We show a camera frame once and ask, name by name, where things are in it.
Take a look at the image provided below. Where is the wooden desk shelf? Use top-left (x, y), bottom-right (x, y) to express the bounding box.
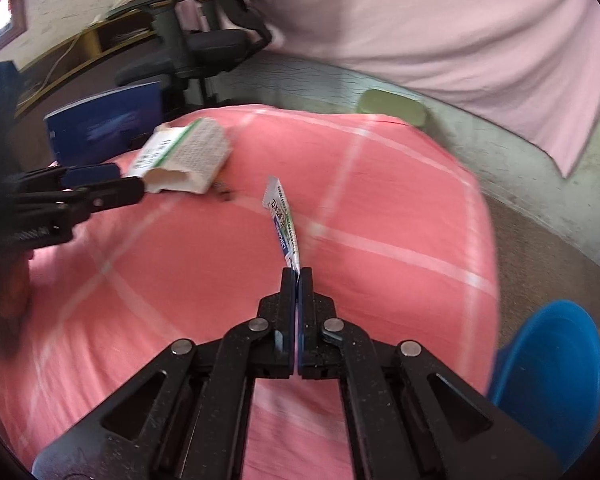
top-left (16, 10), bottom-right (156, 118)

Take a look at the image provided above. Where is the green plastic stool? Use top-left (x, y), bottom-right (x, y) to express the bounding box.
top-left (356, 89), bottom-right (429, 129)

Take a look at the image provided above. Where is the white cable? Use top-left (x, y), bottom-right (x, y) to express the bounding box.
top-left (17, 22), bottom-right (102, 111)

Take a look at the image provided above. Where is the blue cardboard box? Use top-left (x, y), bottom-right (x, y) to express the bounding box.
top-left (44, 81), bottom-right (162, 166)

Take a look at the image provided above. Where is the pink wall sheet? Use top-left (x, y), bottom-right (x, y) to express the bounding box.
top-left (164, 0), bottom-right (600, 179)

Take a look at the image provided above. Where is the person left hand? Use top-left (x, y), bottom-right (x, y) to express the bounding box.
top-left (0, 252), bottom-right (34, 360)

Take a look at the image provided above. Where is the white blue sachet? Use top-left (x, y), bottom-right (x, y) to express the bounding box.
top-left (262, 176), bottom-right (301, 275)

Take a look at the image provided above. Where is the pink checked tablecloth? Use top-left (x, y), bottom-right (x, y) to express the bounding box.
top-left (0, 105), bottom-right (498, 464)

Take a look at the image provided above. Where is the blue plastic basin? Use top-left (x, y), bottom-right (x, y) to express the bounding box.
top-left (488, 300), bottom-right (600, 469)

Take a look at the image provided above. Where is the white paper medicine box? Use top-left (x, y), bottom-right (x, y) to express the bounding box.
top-left (125, 118), bottom-right (232, 194)

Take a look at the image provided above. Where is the black office chair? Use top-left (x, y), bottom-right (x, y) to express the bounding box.
top-left (107, 0), bottom-right (272, 117)

